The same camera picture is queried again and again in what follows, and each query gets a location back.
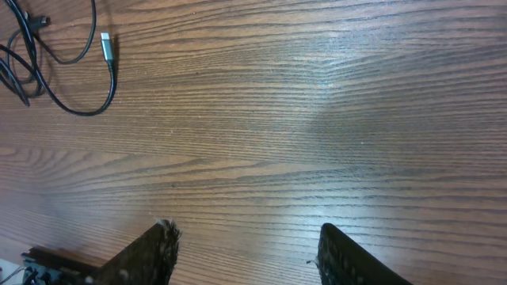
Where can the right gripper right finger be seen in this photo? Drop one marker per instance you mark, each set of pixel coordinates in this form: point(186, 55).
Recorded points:
point(342, 261)

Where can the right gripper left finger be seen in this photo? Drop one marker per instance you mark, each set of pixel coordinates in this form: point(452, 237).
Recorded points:
point(148, 260)

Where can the black USB cable thick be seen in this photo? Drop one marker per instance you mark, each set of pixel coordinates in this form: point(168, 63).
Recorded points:
point(11, 81)

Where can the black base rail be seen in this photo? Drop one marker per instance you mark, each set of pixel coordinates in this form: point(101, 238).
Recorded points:
point(40, 267)

